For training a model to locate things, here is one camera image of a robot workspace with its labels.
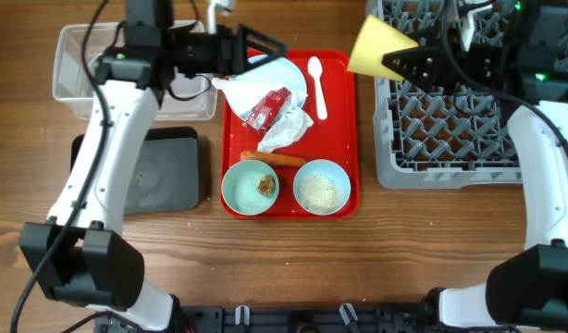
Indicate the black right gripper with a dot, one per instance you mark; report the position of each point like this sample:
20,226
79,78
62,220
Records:
438,65

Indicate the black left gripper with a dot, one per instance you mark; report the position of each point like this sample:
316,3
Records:
234,53

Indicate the yellow plastic cup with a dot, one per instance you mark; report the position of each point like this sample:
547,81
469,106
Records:
376,39

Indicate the brown food scrap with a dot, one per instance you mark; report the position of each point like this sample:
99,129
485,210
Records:
266,185

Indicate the green bowl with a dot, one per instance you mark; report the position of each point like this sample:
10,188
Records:
239,188

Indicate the blue bowl with rice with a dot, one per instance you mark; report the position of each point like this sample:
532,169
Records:
322,187

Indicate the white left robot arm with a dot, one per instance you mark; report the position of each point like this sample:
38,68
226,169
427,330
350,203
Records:
78,255

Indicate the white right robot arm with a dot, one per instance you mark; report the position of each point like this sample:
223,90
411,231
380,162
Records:
531,288

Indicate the grey dishwasher rack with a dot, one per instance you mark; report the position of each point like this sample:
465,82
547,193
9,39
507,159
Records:
435,140

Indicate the light blue plate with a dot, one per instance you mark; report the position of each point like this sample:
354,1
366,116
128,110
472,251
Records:
284,74

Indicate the crumpled white napkin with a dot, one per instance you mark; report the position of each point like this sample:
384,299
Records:
290,124

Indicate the red snack wrapper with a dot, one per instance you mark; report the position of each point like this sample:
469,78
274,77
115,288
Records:
264,113

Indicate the white plastic spoon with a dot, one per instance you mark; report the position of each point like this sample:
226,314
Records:
315,70

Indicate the clear plastic bin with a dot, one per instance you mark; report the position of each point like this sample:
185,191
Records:
71,86

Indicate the red serving tray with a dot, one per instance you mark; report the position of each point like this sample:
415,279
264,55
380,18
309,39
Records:
334,139

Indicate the orange carrot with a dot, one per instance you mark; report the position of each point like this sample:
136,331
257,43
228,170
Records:
274,160

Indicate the black tray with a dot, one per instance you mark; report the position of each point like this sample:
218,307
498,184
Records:
156,172

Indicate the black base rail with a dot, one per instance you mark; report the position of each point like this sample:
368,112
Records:
383,318

